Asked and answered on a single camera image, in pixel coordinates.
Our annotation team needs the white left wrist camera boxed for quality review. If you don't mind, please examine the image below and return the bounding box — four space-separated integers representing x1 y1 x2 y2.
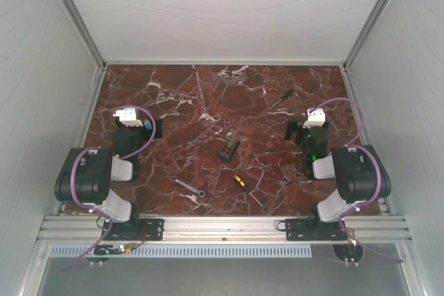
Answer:
112 107 143 128

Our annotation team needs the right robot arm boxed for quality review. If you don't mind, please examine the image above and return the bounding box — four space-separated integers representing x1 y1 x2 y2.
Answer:
284 121 391 241

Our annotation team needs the aluminium front rail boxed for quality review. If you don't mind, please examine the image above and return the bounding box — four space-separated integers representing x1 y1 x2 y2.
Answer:
37 215 413 244

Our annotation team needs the yellow black screwdriver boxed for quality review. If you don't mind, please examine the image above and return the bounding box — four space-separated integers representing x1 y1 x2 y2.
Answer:
233 175 251 194

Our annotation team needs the black handled screwdriver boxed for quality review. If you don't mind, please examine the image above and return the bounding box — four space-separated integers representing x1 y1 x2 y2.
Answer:
271 89 295 109

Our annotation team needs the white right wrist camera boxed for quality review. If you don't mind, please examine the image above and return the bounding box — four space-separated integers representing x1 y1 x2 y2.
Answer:
303 108 326 128

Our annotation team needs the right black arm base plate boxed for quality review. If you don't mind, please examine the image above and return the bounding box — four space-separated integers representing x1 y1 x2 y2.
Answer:
284 219 348 241

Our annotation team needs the light blue slotted cable duct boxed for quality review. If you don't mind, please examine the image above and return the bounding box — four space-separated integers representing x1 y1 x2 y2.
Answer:
47 244 312 259

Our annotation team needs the black fuse box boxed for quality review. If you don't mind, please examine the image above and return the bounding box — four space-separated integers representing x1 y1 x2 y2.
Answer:
218 132 242 163

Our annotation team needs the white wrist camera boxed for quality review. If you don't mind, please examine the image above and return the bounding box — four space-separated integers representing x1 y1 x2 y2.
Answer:
112 107 143 128
303 108 326 128

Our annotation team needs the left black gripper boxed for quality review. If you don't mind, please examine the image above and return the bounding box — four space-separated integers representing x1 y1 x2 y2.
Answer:
117 116 162 159

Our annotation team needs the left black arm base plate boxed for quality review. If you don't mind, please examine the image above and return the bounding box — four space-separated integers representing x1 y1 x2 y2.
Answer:
104 218 164 242

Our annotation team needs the silver combination wrench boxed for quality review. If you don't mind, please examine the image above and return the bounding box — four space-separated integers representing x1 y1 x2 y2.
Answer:
171 176 205 198

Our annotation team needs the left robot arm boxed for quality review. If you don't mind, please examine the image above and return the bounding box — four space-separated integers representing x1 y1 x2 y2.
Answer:
54 119 163 240

